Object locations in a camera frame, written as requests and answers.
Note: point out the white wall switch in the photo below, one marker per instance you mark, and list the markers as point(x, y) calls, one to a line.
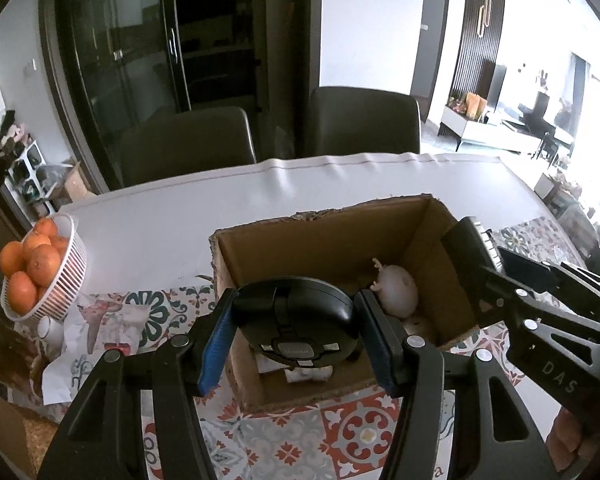
point(29, 65)

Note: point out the black glass sliding door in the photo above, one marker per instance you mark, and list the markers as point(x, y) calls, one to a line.
point(130, 60)

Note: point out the person's right hand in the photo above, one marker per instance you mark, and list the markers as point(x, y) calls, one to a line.
point(567, 440)

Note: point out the small white cup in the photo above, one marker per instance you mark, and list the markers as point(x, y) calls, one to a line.
point(50, 332)

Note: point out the white crumpled tissue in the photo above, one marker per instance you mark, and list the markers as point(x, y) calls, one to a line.
point(62, 375)

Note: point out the pile of oranges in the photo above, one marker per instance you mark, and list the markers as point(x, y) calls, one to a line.
point(42, 265)

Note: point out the grey dining chair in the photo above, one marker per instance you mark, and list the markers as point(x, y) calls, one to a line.
point(365, 120)
point(185, 145)

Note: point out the dark slatted wall panel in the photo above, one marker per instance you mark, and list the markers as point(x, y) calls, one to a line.
point(475, 60)

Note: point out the white cubby shelf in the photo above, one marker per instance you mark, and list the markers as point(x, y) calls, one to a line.
point(25, 170)

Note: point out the white slatted fruit basket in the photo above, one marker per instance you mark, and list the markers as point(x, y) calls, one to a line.
point(65, 285)

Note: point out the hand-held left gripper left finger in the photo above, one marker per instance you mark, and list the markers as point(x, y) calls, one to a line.
point(215, 345)

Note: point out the black round electronic device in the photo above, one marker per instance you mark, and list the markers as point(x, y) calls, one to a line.
point(295, 310)

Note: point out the dark room door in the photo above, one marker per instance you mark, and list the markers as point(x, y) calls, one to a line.
point(430, 50)

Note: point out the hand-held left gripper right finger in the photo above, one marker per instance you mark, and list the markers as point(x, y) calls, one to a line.
point(375, 340)

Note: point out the small cardboard floor box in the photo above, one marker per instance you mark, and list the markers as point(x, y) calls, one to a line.
point(80, 182)

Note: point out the woven straw box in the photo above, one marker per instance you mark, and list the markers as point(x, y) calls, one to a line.
point(30, 435)

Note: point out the brown cardboard box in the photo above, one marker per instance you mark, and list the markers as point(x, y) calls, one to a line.
point(330, 245)

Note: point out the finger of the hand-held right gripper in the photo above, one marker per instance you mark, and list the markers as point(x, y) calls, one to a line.
point(530, 270)
point(472, 255)

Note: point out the pink round toy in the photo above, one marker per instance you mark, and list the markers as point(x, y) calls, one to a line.
point(397, 290)

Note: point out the white low cabinet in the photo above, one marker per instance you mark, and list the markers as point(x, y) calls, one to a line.
point(485, 132)

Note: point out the floral patterned table mat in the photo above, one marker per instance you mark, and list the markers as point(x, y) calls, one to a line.
point(360, 425)

